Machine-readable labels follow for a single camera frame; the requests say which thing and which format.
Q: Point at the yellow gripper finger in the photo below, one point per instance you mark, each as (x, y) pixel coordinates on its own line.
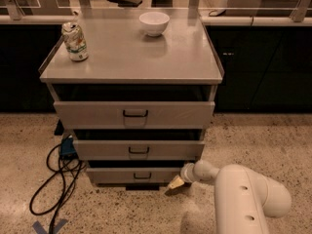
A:
(176, 182)

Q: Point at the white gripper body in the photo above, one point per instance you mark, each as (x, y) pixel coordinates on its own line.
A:
(186, 174)

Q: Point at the grey bottom drawer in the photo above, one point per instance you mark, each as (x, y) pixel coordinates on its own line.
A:
(131, 175)

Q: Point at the grey drawer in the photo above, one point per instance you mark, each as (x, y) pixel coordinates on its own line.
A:
(78, 115)
(131, 175)
(125, 150)

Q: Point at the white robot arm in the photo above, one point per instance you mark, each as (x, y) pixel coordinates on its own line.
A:
(243, 198)

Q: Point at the grey middle drawer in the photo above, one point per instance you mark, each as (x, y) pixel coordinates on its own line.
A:
(125, 150)

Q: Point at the grey metal drawer cabinet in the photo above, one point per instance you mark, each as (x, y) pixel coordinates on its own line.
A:
(125, 64)

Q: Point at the grey top drawer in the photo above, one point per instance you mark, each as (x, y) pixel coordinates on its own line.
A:
(78, 115)

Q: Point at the blue power box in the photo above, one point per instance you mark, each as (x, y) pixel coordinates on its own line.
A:
(67, 149)

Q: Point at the white ceramic bowl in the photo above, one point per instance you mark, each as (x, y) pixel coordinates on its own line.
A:
(154, 23)

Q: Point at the crushed white green can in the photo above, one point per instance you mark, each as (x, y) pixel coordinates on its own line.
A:
(74, 41)

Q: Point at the black office chair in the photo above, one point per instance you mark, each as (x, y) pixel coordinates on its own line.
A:
(126, 3)

